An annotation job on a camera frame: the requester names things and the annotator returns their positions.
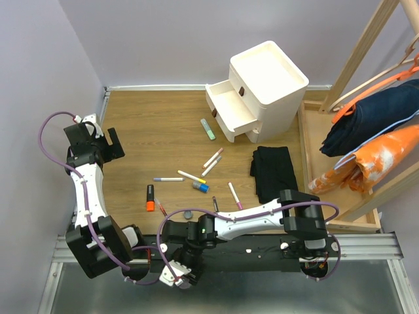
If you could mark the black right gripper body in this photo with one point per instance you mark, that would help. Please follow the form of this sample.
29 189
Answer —
192 260

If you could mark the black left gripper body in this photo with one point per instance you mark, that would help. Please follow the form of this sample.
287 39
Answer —
101 144

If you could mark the grey round cap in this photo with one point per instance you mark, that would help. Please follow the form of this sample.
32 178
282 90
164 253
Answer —
188 215

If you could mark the yellow tip marker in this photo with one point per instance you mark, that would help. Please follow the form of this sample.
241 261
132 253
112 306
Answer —
192 177

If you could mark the blue cap glue stick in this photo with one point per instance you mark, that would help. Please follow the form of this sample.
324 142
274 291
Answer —
200 186

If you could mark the white bottom drawer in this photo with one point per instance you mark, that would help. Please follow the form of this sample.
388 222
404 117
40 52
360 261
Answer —
234 122

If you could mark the white drawer cabinet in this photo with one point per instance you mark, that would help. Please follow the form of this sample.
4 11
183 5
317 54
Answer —
274 88

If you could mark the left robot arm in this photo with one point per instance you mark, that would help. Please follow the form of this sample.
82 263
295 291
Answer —
95 239

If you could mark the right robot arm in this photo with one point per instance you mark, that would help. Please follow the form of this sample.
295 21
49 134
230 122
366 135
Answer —
297 213

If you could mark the black mounting base bar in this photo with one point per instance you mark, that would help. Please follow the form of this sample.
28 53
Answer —
246 253

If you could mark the translucent purple cup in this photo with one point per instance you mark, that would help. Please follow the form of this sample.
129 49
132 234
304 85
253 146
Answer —
185 285

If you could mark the red pen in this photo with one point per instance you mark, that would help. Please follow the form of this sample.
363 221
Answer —
160 206

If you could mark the orange black highlighter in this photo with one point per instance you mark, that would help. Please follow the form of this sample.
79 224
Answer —
150 198

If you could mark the dark purple pen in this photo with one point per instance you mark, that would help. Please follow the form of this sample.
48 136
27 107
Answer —
216 207

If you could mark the pink tip marker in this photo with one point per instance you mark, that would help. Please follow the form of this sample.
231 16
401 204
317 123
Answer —
235 196

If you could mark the grey tip marker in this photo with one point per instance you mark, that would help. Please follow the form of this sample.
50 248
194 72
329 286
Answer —
211 166

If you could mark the green grey highlighter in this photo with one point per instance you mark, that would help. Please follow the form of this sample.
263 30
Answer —
207 129

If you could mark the beige tip marker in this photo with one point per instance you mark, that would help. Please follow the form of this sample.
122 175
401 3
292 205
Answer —
213 158

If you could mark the black folded cloth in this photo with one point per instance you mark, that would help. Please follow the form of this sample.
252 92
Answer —
273 171

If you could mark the wooden clothes rack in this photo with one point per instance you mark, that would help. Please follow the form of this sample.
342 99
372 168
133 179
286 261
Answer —
358 212

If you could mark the orange white garment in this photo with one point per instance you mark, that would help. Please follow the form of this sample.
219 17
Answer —
367 166

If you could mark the wooden hanger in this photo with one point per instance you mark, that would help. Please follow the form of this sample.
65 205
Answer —
405 60

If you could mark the orange hanger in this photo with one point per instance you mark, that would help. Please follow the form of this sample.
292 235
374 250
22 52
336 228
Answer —
348 106

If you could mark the dark blue jeans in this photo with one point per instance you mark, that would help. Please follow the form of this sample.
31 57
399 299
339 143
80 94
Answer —
373 114

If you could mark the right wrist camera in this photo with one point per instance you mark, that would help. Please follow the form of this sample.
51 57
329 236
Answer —
174 274

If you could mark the brown top drawer handle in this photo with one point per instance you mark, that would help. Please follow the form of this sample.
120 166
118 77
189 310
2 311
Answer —
241 91

